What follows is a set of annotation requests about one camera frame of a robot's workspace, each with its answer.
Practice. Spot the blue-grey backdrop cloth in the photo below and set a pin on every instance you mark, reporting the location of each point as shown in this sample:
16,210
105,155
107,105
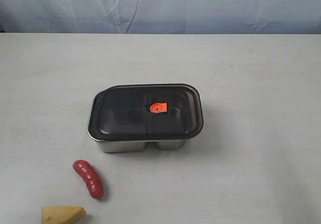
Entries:
161,16

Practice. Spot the dark transparent lunch box lid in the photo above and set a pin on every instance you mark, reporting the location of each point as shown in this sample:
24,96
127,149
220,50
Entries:
130,116

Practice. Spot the yellow toy cheese wedge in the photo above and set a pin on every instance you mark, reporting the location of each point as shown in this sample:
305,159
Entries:
62,214

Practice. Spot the red toy sausage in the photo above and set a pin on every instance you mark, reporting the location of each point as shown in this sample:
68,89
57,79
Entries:
91,178

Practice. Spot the stainless steel lunch box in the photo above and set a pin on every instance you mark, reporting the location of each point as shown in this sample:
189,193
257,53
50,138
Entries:
125,143

